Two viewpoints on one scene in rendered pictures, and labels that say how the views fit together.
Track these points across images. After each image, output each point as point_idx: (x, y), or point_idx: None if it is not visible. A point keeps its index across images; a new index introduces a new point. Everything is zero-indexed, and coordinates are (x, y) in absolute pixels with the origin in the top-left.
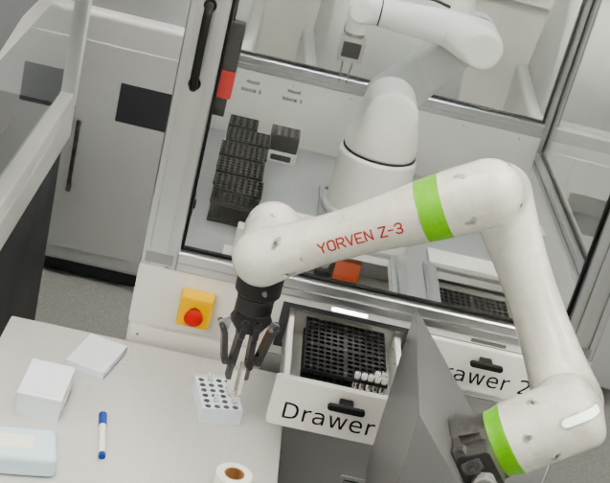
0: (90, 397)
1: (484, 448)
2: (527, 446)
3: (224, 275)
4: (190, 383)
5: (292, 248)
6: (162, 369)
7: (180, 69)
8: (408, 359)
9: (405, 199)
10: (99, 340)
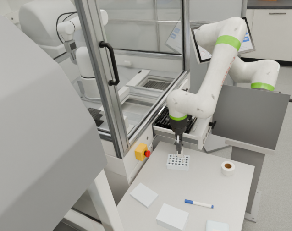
0: (170, 203)
1: (275, 91)
2: (275, 83)
3: (140, 134)
4: (163, 168)
5: (217, 93)
6: (153, 174)
7: (104, 81)
8: (232, 95)
9: (230, 48)
10: (135, 191)
